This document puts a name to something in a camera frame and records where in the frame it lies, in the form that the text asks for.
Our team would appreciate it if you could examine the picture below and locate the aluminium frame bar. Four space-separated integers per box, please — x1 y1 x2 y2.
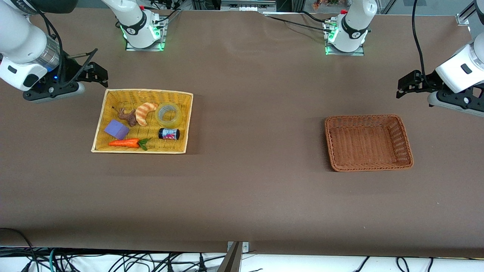
220 0 277 12

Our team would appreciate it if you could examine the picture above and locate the silver edge bracket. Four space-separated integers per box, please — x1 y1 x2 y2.
227 241 250 253

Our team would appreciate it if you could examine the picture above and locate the small dark printed jar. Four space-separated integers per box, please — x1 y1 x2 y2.
158 128 180 141

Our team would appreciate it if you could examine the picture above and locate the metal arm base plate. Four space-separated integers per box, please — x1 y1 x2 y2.
125 17 167 51
324 19 365 56

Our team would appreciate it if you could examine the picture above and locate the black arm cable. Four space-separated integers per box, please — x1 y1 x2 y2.
411 0 430 85
34 8 99 85

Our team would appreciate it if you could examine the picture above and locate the dark metal post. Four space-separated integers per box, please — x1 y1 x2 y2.
217 242 243 272

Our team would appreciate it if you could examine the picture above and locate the orange toy carrot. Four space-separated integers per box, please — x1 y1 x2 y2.
108 138 151 151

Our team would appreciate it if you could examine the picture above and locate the brown toy lion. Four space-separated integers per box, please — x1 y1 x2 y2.
112 107 138 127

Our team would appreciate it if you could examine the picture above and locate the brown woven basket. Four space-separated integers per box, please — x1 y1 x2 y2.
324 114 414 172

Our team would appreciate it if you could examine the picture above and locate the brown table cover sheet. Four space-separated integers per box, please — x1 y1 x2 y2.
0 8 484 258

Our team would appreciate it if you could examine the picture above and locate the clear yellowish tape roll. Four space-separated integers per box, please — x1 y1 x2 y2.
155 102 182 128

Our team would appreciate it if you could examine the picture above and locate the striped toy croissant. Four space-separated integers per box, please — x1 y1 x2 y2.
135 102 159 127

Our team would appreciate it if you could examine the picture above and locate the aluminium corner extrusion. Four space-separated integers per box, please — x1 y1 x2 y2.
456 0 478 27

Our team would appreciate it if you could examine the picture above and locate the black table cable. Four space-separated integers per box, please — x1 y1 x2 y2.
265 15 333 32
301 11 333 24

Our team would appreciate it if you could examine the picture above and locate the yellow woven basket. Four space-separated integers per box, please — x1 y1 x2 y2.
91 89 194 155

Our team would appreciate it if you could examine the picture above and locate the purple foam block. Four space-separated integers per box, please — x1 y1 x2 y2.
104 119 130 141

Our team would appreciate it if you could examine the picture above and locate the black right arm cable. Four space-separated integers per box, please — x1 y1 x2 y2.
34 8 99 85

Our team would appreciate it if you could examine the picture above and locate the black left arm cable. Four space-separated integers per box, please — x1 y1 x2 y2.
411 0 430 85

